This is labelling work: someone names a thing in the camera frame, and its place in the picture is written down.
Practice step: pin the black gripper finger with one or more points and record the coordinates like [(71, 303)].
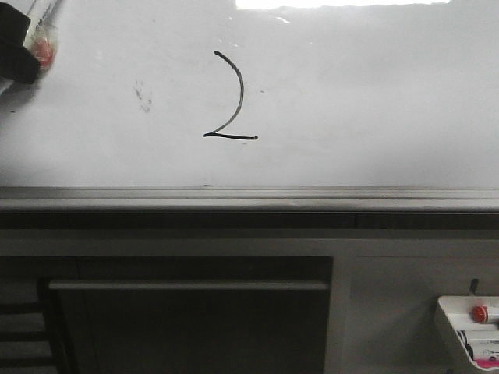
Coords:
[(17, 62)]

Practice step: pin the white whiteboard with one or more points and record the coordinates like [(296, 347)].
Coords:
[(226, 94)]

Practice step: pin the grey aluminium marker tray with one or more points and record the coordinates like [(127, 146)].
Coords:
[(232, 199)]

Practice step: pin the dark cabinet panel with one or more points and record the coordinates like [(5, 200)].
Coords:
[(208, 314)]

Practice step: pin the black capped marker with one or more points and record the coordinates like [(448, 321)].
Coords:
[(482, 345)]

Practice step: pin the white marker holder box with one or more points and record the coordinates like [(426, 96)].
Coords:
[(453, 314)]

